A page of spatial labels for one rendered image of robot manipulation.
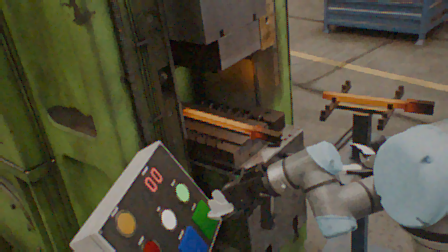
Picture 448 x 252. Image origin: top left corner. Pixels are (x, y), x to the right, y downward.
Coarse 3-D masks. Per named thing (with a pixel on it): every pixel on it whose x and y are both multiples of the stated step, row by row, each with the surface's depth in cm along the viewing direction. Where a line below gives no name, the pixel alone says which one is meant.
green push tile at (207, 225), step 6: (198, 204) 114; (204, 204) 115; (198, 210) 112; (204, 210) 114; (210, 210) 116; (192, 216) 110; (198, 216) 111; (204, 216) 113; (198, 222) 110; (204, 222) 112; (210, 222) 114; (216, 222) 116; (204, 228) 111; (210, 228) 113; (210, 234) 112
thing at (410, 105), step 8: (328, 96) 180; (336, 96) 178; (344, 96) 177; (352, 96) 176; (360, 96) 175; (368, 96) 174; (368, 104) 173; (376, 104) 171; (384, 104) 169; (400, 104) 166; (408, 104) 164; (416, 104) 164; (424, 104) 161; (432, 104) 160; (416, 112) 164; (424, 112) 163; (432, 112) 162
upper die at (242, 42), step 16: (240, 32) 134; (256, 32) 140; (176, 48) 140; (192, 48) 135; (208, 48) 131; (224, 48) 130; (240, 48) 136; (256, 48) 142; (192, 64) 138; (208, 64) 134; (224, 64) 131
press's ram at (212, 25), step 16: (176, 0) 123; (192, 0) 119; (208, 0) 120; (224, 0) 125; (240, 0) 130; (256, 0) 136; (176, 16) 126; (192, 16) 122; (208, 16) 121; (224, 16) 126; (240, 16) 132; (256, 16) 138; (176, 32) 129; (192, 32) 125; (208, 32) 123; (224, 32) 128
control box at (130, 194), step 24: (144, 168) 104; (168, 168) 111; (120, 192) 96; (144, 192) 101; (168, 192) 107; (192, 192) 115; (96, 216) 93; (144, 216) 97; (96, 240) 86; (120, 240) 89; (144, 240) 94; (168, 240) 100
